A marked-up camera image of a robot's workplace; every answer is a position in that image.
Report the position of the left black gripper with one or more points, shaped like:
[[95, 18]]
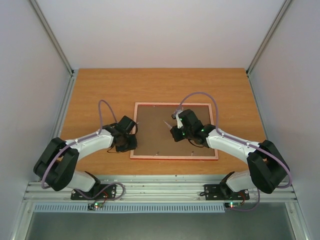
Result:
[[133, 146]]

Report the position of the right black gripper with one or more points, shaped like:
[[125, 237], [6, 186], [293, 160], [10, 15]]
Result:
[[175, 132]]

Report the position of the small clear-handled screwdriver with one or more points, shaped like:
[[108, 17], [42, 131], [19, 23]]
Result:
[[168, 125]]

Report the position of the red picture frame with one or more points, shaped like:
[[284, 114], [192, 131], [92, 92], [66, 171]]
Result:
[[154, 140]]

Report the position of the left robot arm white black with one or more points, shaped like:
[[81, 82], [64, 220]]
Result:
[[56, 166]]

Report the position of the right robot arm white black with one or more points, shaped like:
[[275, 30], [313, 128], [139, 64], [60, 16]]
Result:
[[266, 166]]

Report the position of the left small circuit board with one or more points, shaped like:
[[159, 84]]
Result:
[[96, 205]]

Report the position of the small circuit board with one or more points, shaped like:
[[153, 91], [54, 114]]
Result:
[[96, 205], [233, 205]]

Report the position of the right small circuit board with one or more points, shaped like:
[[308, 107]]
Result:
[[233, 205]]

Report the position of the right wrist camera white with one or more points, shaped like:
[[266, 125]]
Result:
[[176, 117]]

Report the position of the aluminium front rail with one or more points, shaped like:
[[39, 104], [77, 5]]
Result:
[[138, 189]]

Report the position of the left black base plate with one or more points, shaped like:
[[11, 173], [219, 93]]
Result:
[[105, 191]]

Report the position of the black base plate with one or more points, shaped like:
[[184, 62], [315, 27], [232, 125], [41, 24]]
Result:
[[213, 192], [105, 191]]

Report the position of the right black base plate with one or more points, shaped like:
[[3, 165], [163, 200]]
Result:
[[213, 192]]

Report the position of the grey slotted cable duct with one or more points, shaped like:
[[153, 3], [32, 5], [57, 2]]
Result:
[[129, 208]]

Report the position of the left aluminium corner post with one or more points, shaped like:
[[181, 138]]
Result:
[[48, 30]]

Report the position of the aluminium corner post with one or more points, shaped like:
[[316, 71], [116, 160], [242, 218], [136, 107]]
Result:
[[48, 30], [269, 34]]

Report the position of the right aluminium corner post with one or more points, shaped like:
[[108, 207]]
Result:
[[269, 34]]

